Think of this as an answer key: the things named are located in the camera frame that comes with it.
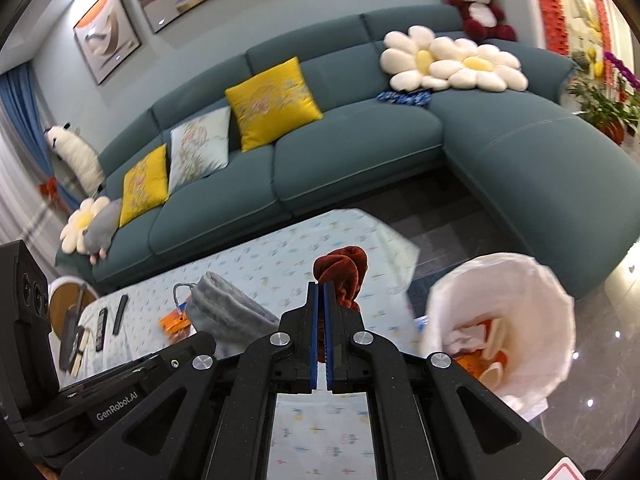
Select dark red velvet pouch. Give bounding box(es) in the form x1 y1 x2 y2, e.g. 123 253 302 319
311 245 370 363

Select red white paper cup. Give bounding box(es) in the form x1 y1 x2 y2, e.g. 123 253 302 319
445 318 509 390

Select white trash bin with bag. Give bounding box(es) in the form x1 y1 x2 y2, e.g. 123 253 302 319
420 252 576 420

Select orange snack wrapper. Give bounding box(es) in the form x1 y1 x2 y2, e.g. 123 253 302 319
158 302 195 344

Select floral light blue tablecloth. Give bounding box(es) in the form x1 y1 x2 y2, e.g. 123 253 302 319
78 209 420 479

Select black remote control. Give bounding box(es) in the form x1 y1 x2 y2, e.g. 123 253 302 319
112 294 129 336
94 308 108 352

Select round wooden side table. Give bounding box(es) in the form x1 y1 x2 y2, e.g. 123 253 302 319
49 276 99 372

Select small daisy cushion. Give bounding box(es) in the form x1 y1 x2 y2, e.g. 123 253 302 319
60 196 111 255

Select grey mouse plush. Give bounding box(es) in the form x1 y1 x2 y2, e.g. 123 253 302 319
84 198 122 266

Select small yellow embroidered cushion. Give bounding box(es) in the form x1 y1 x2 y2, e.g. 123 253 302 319
119 144 169 228

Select pale blue floral cushion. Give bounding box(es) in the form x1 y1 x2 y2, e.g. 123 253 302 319
168 106 231 194

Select white long plush toy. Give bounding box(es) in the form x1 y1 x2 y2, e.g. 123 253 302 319
43 125 104 197

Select large yellow embroidered cushion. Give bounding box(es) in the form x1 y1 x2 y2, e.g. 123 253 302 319
224 58 323 153

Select blue patterned cloth on sofa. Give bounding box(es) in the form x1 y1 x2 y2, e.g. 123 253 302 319
376 90 432 107

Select teal sectional sofa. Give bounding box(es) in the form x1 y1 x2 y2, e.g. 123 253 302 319
55 4 639 298

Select blue curtain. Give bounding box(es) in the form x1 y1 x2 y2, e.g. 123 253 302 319
1 62 79 212

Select right daisy flower cushion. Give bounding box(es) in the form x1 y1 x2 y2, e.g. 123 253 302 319
428 37 528 92

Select daisy flower cushion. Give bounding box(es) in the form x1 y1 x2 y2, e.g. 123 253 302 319
380 25 449 92
428 37 528 92

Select potted orchid plants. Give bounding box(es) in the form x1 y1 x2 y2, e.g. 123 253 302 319
567 51 639 145

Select left daisy flower cushion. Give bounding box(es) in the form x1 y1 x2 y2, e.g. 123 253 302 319
380 25 449 92

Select red white teddy bear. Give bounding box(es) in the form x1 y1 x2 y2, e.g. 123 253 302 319
447 0 516 42

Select grey drawstring pouch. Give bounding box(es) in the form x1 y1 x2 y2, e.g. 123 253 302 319
172 271 280 360

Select framed abstract wall picture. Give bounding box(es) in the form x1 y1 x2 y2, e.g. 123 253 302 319
73 0 141 86

